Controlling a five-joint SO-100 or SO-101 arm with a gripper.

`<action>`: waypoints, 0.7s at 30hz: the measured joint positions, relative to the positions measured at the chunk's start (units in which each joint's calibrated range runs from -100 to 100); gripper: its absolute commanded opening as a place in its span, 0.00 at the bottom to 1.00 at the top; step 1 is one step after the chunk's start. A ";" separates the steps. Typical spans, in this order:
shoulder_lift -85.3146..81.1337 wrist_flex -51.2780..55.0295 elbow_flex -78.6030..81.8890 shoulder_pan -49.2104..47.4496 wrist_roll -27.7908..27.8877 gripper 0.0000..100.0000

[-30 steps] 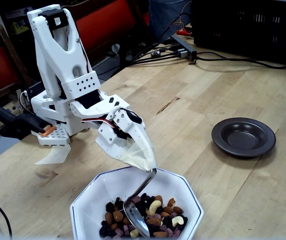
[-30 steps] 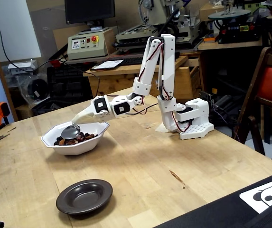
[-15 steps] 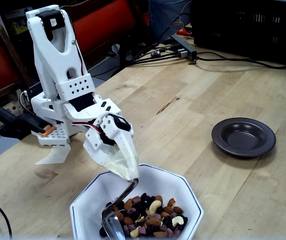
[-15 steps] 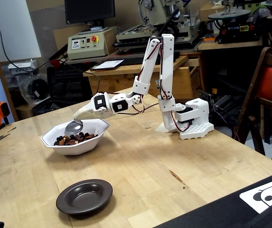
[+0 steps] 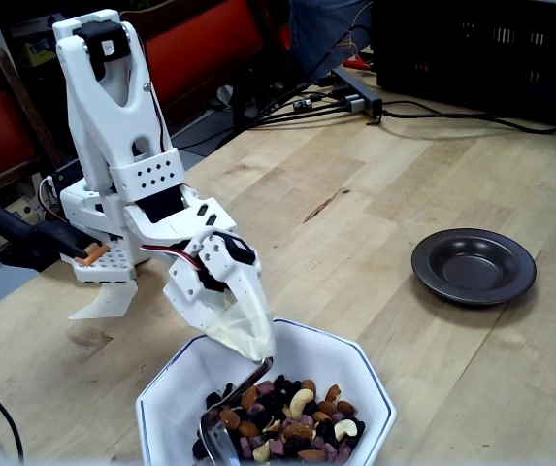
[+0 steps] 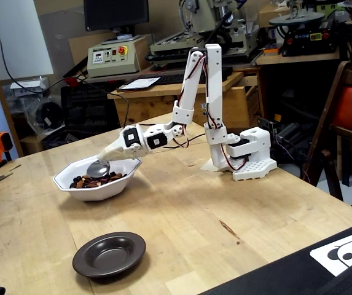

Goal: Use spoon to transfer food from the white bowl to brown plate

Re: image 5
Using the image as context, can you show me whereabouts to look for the yellow green box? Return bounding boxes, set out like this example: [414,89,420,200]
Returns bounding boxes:
[22,38,60,68]

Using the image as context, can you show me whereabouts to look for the black plastic crate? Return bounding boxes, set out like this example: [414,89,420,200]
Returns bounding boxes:
[372,0,556,127]

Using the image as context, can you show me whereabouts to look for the trail mix nuts and raisins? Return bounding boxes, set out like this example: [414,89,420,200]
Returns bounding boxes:
[192,373,367,462]

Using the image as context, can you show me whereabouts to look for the bent metal spoon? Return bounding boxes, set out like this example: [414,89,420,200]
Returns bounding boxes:
[198,356,275,466]

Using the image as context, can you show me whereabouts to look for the taped white gripper finger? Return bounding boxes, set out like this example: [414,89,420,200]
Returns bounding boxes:
[175,290,265,362]
[231,273,278,362]

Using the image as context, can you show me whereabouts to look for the thick black cable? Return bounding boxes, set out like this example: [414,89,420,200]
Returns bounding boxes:
[369,99,556,136]

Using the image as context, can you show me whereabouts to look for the blue grey fabric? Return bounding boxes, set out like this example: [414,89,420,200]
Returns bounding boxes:
[286,0,376,82]

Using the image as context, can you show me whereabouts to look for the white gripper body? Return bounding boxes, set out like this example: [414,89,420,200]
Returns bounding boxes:
[163,231,263,322]

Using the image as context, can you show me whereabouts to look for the brown plate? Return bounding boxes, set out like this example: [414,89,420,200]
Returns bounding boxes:
[410,227,538,307]

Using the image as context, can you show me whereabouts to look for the white octagonal bowl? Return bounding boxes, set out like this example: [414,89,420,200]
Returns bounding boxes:
[135,317,399,466]

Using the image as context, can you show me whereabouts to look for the black clamp with orange tip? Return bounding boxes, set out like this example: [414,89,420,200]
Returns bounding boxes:
[0,198,112,273]

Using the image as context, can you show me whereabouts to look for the black usb cable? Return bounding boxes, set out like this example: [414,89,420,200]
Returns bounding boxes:
[243,94,356,131]

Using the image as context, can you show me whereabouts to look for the grey usb hub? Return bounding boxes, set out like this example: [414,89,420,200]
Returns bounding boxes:
[330,65,384,117]

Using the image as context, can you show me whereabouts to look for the beige masking tape piece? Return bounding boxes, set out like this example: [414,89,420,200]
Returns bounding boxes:
[67,279,141,321]

